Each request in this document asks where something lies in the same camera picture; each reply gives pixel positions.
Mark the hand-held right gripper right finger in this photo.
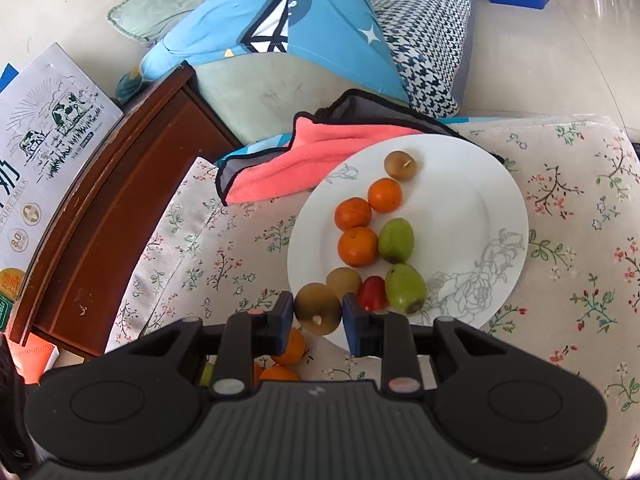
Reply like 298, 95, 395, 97
342, 294, 501, 395

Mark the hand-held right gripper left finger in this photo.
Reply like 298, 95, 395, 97
130, 291, 295, 397

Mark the red tomato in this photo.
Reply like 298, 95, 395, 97
357, 276, 388, 312

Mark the brown kiwi with white stub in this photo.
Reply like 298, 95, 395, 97
294, 283, 343, 336

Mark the green kiwi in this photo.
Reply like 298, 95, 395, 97
385, 263, 428, 315

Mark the small orange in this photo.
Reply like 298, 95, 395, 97
367, 177, 404, 214
334, 197, 373, 231
337, 226, 380, 268

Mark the white plate with flower print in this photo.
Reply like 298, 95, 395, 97
286, 133, 530, 358

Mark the pink towel with black trim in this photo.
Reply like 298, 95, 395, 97
215, 89, 506, 206

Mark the green seat cushion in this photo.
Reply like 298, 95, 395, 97
192, 50, 401, 145

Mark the floral tablecloth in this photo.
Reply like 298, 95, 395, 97
102, 115, 640, 480

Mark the orange and white box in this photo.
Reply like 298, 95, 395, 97
7, 332, 58, 386

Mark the white milk carton box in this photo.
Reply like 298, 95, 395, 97
0, 42, 125, 306

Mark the houndstooth sofa cover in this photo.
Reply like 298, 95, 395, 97
355, 0, 476, 117

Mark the blue printed pillow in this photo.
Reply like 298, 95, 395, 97
116, 0, 411, 106

